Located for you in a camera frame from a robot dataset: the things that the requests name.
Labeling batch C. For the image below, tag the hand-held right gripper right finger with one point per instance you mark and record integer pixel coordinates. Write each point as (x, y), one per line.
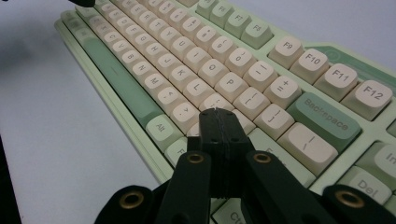
(236, 140)

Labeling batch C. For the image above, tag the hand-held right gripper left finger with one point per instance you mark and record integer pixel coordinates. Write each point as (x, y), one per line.
(211, 133)

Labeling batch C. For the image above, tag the green and cream mechanical keyboard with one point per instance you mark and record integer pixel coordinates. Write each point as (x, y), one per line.
(218, 71)

